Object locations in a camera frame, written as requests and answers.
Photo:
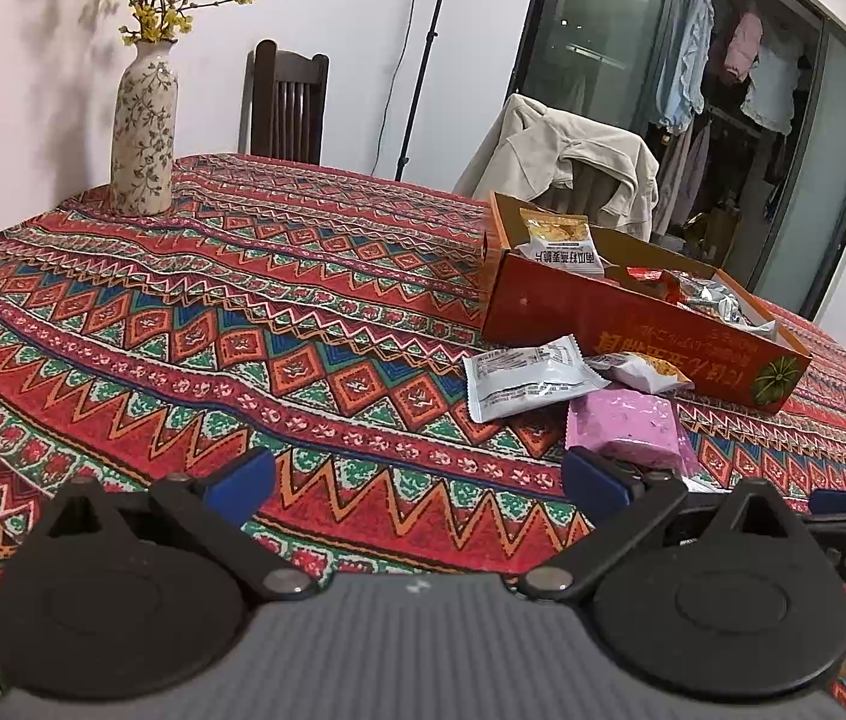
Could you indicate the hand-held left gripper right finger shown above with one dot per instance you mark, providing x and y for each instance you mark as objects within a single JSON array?
[{"x": 594, "y": 476}]

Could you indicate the silver white snack packet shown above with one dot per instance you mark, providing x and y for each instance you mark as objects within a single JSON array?
[{"x": 520, "y": 382}]

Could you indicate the glass sliding door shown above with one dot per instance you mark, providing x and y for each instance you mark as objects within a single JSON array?
[{"x": 588, "y": 15}]

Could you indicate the white hanging garment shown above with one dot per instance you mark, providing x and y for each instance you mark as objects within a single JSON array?
[{"x": 772, "y": 90}]

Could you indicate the beige jacket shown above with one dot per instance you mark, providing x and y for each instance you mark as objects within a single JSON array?
[{"x": 535, "y": 157}]

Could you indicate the floral ceramic vase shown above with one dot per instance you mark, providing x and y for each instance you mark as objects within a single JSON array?
[{"x": 142, "y": 142}]

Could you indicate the red snack packet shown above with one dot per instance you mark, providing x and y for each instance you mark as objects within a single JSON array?
[{"x": 648, "y": 281}]

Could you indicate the black light stand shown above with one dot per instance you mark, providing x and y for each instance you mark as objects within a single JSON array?
[{"x": 432, "y": 45}]

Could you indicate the large white orange snack packet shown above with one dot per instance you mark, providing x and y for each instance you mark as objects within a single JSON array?
[{"x": 558, "y": 236}]

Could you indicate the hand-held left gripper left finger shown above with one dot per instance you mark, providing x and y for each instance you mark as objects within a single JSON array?
[{"x": 243, "y": 478}]

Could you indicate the red cardboard box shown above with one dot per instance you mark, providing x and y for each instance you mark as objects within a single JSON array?
[{"x": 580, "y": 315}]

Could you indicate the pale pink hanging clothes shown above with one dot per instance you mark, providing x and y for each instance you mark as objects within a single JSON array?
[{"x": 682, "y": 180}]

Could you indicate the dark wooden chair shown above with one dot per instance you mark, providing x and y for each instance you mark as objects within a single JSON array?
[
  {"x": 288, "y": 105},
  {"x": 592, "y": 187}
]

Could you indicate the silver green snack packet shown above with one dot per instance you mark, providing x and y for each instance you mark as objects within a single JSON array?
[{"x": 723, "y": 300}]

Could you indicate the patterned red tablecloth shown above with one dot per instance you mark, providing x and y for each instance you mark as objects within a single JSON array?
[{"x": 168, "y": 315}]

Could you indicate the pink speckled snack packet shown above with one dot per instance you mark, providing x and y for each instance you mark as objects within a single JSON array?
[{"x": 622, "y": 431}]

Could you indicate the light blue hanging shirt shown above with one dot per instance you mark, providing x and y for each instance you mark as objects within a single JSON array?
[{"x": 682, "y": 60}]

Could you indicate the pink hanging garment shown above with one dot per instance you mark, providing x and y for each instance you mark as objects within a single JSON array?
[{"x": 744, "y": 49}]

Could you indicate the small white orange snack packet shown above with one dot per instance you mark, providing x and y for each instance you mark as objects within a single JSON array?
[{"x": 644, "y": 371}]

